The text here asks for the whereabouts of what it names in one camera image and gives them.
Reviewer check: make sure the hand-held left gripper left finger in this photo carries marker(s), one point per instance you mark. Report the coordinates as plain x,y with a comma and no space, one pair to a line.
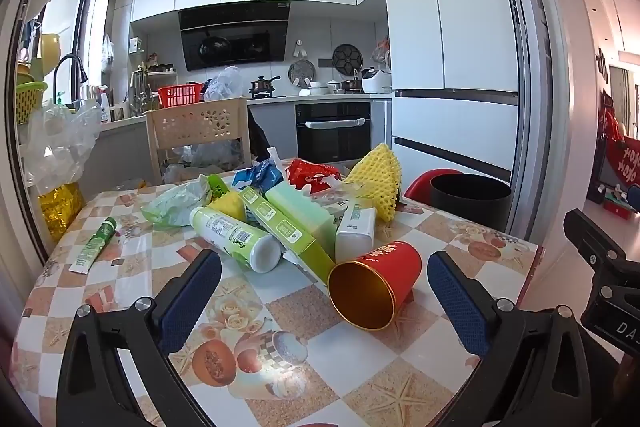
187,307

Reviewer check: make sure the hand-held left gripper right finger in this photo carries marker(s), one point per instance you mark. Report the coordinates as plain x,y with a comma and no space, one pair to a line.
457,307

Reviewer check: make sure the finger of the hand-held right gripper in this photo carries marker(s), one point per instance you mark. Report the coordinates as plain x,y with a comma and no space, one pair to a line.
590,242

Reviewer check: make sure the white green plastic bottle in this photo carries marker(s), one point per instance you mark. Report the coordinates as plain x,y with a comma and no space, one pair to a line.
235,239

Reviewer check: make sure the red paper cup gold inside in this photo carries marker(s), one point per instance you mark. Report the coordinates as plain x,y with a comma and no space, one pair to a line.
380,277

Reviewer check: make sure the black trash bin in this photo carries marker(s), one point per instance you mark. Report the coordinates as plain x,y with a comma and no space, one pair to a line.
470,207

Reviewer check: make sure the light green plastic bag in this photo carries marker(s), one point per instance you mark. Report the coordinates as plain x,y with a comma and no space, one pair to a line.
172,204

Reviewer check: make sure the yellow sponge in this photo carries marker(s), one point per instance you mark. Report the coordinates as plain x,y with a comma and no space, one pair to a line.
227,207

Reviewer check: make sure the green toothpaste tube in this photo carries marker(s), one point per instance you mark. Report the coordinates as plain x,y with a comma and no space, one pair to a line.
92,247

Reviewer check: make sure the long green carton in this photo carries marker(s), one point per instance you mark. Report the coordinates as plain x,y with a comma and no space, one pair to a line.
287,234

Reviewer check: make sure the white blue mask box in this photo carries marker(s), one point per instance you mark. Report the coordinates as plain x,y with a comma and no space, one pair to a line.
356,232

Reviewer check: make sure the blue white plastic bag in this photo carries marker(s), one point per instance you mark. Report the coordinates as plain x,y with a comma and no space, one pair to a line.
260,177

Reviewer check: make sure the pale green sponge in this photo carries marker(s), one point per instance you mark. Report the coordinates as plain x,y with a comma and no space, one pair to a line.
305,212

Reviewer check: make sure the yellow foam fruit net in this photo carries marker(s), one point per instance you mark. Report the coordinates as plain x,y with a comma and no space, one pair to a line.
377,177

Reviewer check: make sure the red snack bag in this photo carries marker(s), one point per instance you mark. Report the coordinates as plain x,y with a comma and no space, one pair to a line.
310,174

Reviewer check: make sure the red banner decoration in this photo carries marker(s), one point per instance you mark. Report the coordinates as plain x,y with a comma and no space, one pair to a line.
622,147

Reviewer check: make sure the red plastic stool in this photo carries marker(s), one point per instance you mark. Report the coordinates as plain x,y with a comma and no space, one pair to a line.
422,184

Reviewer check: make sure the gold foil bag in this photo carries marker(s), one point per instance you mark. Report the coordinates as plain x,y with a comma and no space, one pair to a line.
62,209

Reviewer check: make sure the beige plastic chair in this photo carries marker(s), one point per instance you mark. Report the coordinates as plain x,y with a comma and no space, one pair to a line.
200,122

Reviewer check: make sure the black garment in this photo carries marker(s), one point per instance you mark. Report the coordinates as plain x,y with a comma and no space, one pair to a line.
259,134

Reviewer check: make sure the crumpled clear plastic bags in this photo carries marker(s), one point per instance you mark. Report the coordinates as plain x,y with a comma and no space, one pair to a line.
60,142

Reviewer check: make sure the red plastic basket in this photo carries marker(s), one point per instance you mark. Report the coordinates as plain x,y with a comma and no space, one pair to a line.
180,96

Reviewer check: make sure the black built-in oven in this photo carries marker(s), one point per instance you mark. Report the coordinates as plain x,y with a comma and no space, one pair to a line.
332,134

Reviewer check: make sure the white spray bottle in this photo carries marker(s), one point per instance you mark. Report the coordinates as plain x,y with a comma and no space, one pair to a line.
104,109

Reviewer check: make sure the clear plastic bag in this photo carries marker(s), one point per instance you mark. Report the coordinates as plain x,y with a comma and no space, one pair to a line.
225,84

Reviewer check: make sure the dark cooking pot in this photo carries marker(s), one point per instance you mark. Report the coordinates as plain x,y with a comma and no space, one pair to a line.
262,86

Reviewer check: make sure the white refrigerator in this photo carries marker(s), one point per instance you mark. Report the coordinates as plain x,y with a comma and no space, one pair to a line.
475,32

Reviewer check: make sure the white rice cooker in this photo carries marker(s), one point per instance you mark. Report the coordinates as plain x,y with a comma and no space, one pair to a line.
376,81

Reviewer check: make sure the green plastic colander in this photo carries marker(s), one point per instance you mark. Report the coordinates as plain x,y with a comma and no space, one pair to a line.
30,102

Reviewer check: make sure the grey round steamer plate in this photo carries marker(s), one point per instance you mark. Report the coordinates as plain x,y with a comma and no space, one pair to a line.
302,73

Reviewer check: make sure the black kitchen faucet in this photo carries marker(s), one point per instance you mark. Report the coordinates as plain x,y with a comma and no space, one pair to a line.
62,67

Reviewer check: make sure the black round steamer plate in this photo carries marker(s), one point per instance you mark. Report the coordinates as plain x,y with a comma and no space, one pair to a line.
346,57

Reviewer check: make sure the black range hood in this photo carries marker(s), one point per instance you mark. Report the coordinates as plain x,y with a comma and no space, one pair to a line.
235,37

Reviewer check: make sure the yellow plastic bowl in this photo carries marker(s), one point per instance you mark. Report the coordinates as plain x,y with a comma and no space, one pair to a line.
50,52

